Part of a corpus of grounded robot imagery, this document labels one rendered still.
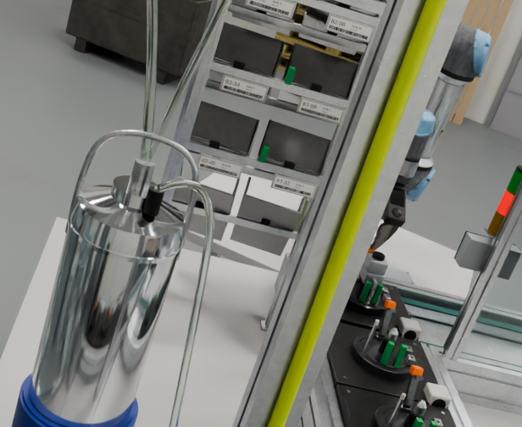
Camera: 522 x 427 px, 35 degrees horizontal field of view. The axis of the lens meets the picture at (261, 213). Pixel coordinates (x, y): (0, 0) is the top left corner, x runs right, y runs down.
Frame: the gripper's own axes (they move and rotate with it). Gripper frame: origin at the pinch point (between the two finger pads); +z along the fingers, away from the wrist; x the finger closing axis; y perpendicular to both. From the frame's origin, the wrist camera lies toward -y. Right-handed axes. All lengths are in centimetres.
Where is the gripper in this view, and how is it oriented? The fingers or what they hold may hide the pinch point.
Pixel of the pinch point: (369, 249)
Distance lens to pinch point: 203.8
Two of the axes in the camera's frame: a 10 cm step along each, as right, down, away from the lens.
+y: -0.6, -4.1, 9.1
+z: -3.0, 8.8, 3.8
